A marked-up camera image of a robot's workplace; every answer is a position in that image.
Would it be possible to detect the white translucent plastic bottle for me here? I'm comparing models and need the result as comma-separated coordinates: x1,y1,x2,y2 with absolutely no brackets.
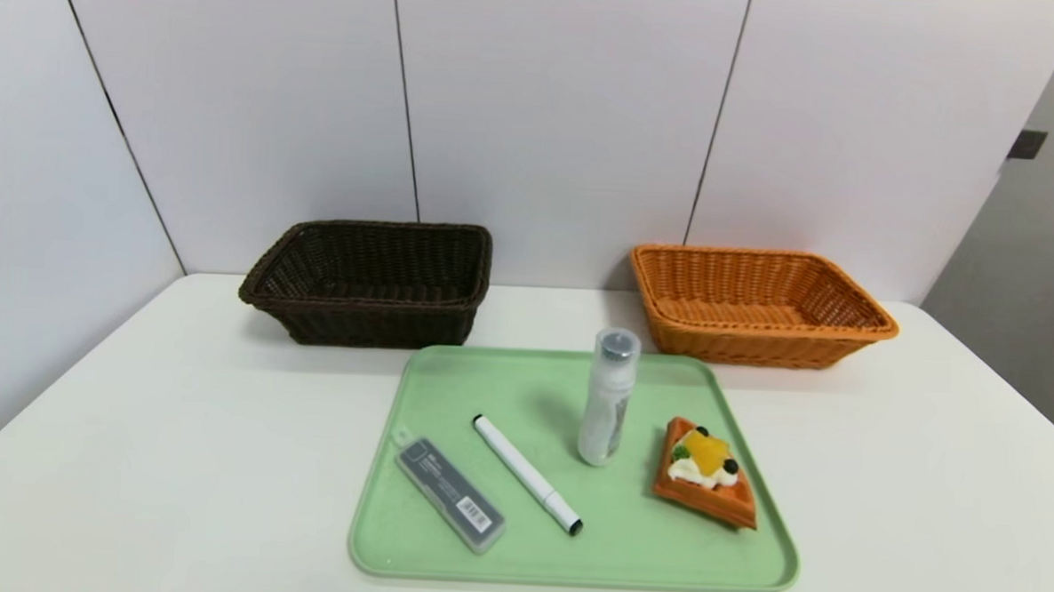
576,326,643,470

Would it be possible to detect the white marker pen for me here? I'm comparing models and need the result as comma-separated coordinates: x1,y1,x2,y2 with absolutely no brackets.
467,414,589,538

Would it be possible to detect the grey clear pencil lead case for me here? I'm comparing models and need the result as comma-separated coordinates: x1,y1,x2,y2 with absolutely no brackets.
388,427,511,557

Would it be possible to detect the toy waffle with fruit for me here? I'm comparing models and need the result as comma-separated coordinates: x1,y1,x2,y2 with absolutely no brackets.
651,415,763,532

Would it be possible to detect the dark brown wicker basket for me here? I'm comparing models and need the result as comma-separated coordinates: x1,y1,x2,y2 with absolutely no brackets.
236,214,495,354

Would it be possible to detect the orange wicker basket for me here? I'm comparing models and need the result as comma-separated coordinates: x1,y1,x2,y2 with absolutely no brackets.
626,242,903,374

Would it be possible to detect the green plastic tray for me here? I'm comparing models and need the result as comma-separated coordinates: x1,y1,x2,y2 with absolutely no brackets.
346,340,810,592

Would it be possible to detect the dark square wall fixture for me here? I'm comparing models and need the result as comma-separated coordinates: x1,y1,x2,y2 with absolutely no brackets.
1007,128,1050,162

